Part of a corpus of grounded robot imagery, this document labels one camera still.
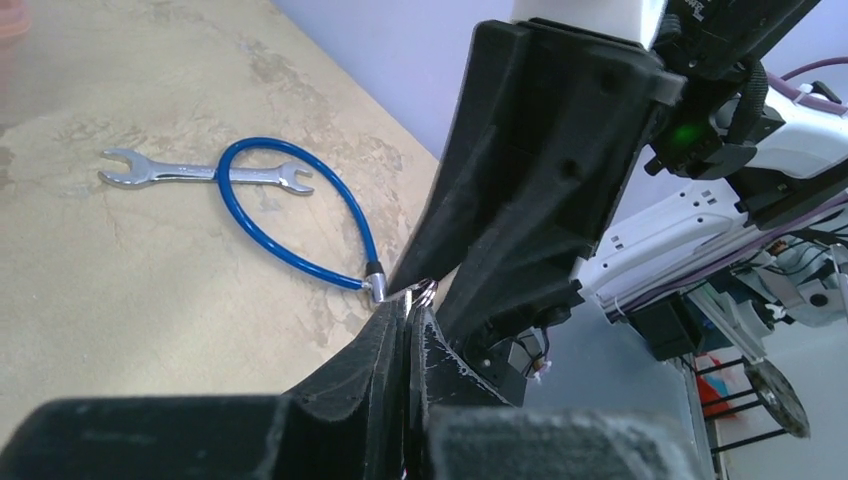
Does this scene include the small silver keys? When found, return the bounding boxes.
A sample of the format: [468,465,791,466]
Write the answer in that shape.
[401,278,439,312]

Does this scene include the silver open-end wrench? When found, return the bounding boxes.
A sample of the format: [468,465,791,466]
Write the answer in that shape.
[98,148,314,196]

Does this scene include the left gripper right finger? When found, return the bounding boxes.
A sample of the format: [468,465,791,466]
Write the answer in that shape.
[407,308,703,479]

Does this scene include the blue cable lock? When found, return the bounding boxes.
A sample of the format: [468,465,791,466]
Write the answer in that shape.
[216,137,390,306]

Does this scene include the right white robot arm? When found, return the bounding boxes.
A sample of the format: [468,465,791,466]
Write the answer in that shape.
[387,1,847,404]

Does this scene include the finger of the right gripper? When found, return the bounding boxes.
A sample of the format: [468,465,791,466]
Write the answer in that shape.
[437,19,683,345]
[388,20,530,293]

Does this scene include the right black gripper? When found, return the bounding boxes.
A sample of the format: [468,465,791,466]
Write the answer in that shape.
[463,1,822,406]

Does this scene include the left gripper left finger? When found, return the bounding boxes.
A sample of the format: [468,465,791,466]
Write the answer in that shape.
[1,300,406,479]

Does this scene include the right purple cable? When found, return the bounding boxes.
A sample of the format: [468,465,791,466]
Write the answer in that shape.
[765,56,848,117]

